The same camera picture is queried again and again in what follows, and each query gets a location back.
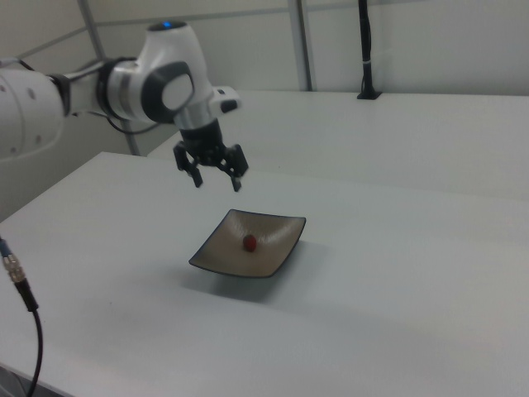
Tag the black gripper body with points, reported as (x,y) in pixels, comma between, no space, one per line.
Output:
(203,140)

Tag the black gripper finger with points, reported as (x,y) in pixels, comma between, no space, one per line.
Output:
(237,163)
(194,171)

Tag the red strawberry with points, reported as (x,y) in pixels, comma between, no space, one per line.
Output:
(249,243)

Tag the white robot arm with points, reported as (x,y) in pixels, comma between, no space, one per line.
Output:
(165,66)

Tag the square brown ceramic plate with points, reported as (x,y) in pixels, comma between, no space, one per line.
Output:
(248,248)

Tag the black pole with base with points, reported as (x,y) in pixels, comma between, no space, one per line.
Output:
(366,54)

